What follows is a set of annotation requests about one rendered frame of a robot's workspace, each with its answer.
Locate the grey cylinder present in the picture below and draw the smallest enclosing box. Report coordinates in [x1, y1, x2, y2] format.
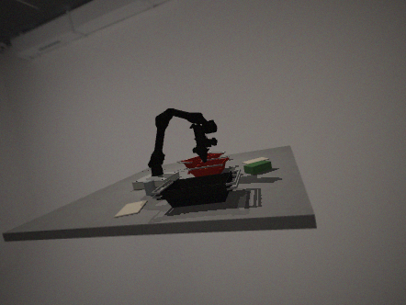
[143, 179, 156, 196]

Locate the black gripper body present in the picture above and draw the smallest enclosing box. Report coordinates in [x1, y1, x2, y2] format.
[193, 134, 211, 153]

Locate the green block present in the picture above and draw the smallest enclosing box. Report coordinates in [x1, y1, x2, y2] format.
[243, 161, 272, 175]

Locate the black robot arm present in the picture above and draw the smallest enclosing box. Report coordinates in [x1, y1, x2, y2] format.
[148, 108, 217, 176]

